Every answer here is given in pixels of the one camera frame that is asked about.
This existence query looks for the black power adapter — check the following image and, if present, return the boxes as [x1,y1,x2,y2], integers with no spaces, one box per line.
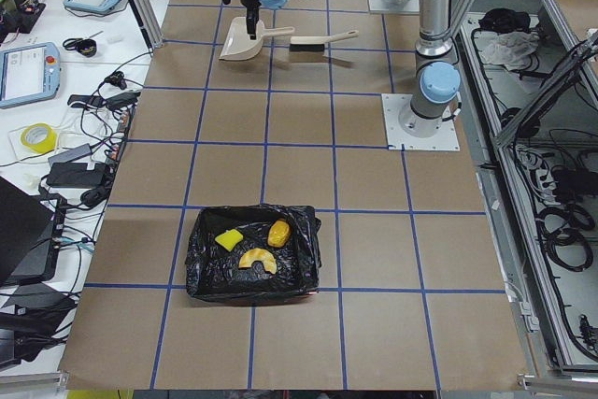
[46,162,107,189]

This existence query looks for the yellow tape roll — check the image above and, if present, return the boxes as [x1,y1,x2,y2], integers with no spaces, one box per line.
[21,122,57,154]

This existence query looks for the croissant bread piece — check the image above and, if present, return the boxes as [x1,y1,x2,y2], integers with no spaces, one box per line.
[238,248,278,275]

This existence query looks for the small black bowl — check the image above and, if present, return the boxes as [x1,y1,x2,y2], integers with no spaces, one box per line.
[75,39,97,58]

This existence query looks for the black scissors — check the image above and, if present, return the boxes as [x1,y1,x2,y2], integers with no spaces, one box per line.
[62,31,102,50]

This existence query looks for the beige hand brush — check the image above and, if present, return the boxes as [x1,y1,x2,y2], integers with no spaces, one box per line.
[289,30,360,52]

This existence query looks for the beige plastic dustpan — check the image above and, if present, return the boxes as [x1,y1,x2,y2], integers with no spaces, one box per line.
[219,17,295,61]

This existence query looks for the bin with black bag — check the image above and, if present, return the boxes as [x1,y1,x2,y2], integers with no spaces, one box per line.
[185,204,321,303]

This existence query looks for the black laptop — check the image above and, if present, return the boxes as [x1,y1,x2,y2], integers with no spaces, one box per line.
[1,178,66,287]

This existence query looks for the white crumpled cloth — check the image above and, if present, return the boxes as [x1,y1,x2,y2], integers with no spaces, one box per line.
[480,31,540,71]

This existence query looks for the coiled black cables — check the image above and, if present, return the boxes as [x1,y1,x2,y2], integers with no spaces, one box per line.
[534,202,597,274]

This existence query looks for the yellow green sponge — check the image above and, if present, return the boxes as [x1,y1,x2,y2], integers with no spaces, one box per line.
[215,229,244,252]

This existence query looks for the round brown bread bun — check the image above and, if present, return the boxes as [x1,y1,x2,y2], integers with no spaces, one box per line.
[267,220,292,249]

